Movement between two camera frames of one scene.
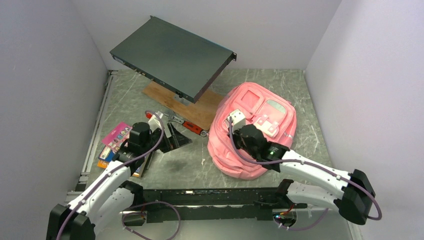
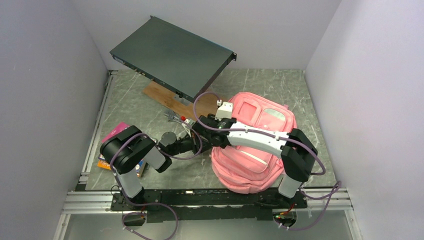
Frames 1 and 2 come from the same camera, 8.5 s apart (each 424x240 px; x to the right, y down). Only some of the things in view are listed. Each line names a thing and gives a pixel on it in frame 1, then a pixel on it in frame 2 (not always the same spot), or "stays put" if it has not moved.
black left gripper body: [157, 134] -> [189, 143]
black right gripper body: [239, 143] -> [212, 117]
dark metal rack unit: [184, 63] stays put
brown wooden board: [202, 112] stays put
